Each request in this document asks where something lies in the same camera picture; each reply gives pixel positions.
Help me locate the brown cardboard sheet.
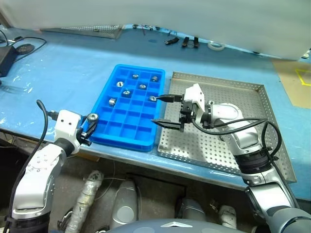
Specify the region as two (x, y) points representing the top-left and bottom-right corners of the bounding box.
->
(271, 60), (311, 107)

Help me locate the thin black table cable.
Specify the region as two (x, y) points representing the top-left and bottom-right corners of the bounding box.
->
(0, 29), (47, 63)

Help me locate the black power adapter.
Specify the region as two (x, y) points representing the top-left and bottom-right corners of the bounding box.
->
(0, 46), (16, 77)

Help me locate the black round disc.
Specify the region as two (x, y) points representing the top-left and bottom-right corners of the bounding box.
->
(16, 44), (34, 53)

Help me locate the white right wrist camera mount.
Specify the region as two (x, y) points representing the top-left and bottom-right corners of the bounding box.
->
(182, 83), (206, 115)

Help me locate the blue compartment tray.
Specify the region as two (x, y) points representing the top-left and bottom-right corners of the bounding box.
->
(88, 64), (166, 153)

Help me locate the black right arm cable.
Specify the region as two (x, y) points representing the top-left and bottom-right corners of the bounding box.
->
(190, 116), (282, 161)

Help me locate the perforated steel tray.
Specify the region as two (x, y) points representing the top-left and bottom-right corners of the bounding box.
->
(156, 71), (297, 183)
(40, 24), (124, 39)

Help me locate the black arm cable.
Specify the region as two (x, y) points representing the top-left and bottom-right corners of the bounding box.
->
(190, 116), (282, 161)
(3, 99), (60, 233)

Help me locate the foil wrapped table leg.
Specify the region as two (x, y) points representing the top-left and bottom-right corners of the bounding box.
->
(65, 169), (105, 233)

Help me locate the blue plastic table cover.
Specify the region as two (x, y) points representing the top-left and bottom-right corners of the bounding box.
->
(0, 23), (311, 200)

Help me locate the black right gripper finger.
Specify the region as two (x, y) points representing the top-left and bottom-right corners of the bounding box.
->
(151, 118), (185, 133)
(155, 94), (183, 104)

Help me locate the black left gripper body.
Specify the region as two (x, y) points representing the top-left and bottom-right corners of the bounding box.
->
(76, 128), (93, 146)

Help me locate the grey-blue robot torso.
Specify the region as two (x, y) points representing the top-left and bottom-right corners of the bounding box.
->
(109, 218), (221, 233)

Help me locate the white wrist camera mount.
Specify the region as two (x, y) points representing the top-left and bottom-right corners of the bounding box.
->
(182, 83), (206, 115)
(53, 109), (82, 142)

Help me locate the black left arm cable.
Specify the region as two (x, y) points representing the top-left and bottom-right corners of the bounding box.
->
(3, 99), (60, 233)

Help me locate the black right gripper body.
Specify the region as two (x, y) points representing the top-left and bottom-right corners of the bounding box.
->
(179, 99), (199, 124)

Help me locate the white rounded object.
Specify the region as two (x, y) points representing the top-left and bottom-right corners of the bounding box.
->
(218, 205), (238, 229)

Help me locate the white tape roll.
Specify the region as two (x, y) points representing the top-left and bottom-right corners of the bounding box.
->
(207, 41), (225, 51)

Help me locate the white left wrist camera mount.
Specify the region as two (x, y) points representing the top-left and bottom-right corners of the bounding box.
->
(53, 109), (82, 142)

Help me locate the grey rounded shell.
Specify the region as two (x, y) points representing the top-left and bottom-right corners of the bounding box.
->
(175, 198), (207, 221)

